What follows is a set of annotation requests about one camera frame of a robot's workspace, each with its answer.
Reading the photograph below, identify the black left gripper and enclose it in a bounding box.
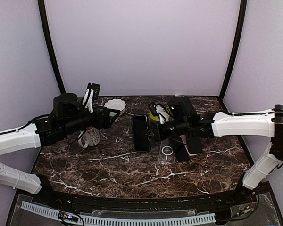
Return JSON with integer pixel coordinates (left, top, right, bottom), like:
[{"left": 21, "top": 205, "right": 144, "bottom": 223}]
[{"left": 62, "top": 105, "right": 121, "bottom": 136}]

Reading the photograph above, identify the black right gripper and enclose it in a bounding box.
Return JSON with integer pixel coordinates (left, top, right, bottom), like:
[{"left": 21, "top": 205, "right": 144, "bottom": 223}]
[{"left": 142, "top": 119, "right": 190, "bottom": 142}]

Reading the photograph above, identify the black smartphone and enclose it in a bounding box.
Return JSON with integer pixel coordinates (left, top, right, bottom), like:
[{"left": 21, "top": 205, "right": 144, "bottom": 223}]
[{"left": 132, "top": 114, "right": 151, "bottom": 152}]

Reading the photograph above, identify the clear magsafe phone case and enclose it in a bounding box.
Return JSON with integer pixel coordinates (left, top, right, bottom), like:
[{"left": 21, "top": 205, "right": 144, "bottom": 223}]
[{"left": 158, "top": 140, "right": 175, "bottom": 164}]

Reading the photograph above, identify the black phone with purple edge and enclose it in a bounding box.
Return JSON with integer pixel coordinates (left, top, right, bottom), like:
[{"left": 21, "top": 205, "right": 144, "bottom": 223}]
[{"left": 169, "top": 139, "right": 190, "bottom": 162}]

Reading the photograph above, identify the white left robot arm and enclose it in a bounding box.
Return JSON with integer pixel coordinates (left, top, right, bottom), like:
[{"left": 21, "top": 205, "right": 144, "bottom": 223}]
[{"left": 0, "top": 93, "right": 120, "bottom": 205}]

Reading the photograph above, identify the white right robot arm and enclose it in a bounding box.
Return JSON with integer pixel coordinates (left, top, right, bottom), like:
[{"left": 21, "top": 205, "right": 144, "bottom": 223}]
[{"left": 142, "top": 97, "right": 283, "bottom": 204}]

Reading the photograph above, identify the white fluted ceramic bowl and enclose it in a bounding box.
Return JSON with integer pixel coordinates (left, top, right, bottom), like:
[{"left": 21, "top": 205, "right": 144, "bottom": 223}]
[{"left": 104, "top": 99, "right": 126, "bottom": 116}]

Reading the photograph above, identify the green plastic bowl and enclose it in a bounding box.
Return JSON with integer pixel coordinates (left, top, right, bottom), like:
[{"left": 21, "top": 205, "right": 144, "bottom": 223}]
[{"left": 149, "top": 111, "right": 160, "bottom": 123}]

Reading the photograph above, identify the white patterned mug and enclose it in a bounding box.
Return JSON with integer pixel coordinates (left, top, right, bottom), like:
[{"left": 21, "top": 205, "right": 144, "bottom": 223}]
[{"left": 78, "top": 127, "right": 100, "bottom": 148}]

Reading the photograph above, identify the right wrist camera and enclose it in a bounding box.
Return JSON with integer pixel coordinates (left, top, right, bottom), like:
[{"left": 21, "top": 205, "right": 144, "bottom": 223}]
[{"left": 148, "top": 102, "right": 169, "bottom": 124}]

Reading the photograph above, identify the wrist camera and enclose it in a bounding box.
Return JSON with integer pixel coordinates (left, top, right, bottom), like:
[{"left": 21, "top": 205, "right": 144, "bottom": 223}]
[
  {"left": 82, "top": 82, "right": 100, "bottom": 113},
  {"left": 148, "top": 102, "right": 169, "bottom": 124}
]

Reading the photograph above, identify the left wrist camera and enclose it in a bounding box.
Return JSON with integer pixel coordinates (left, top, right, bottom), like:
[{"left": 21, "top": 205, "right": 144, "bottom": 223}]
[{"left": 82, "top": 82, "right": 100, "bottom": 113}]

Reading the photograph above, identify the black front rail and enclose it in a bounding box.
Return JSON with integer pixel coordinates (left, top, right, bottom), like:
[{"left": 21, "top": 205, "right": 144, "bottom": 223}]
[{"left": 33, "top": 189, "right": 258, "bottom": 212}]

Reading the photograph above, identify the white slotted cable duct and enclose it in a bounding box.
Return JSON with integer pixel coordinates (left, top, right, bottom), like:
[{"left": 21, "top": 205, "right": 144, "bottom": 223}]
[{"left": 20, "top": 201, "right": 216, "bottom": 226}]

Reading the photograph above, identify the black frame post left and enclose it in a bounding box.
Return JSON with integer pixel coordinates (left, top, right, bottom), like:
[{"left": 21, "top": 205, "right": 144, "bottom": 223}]
[{"left": 37, "top": 0, "right": 66, "bottom": 94}]

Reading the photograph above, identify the black frame post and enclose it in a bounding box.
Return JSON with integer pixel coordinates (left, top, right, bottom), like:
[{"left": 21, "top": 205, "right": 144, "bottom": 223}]
[
  {"left": 218, "top": 0, "right": 248, "bottom": 101},
  {"left": 37, "top": 0, "right": 66, "bottom": 94}
]

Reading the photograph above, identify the black frame post right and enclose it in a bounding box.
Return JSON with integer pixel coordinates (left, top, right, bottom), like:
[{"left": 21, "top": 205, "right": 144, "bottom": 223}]
[{"left": 218, "top": 0, "right": 248, "bottom": 101}]

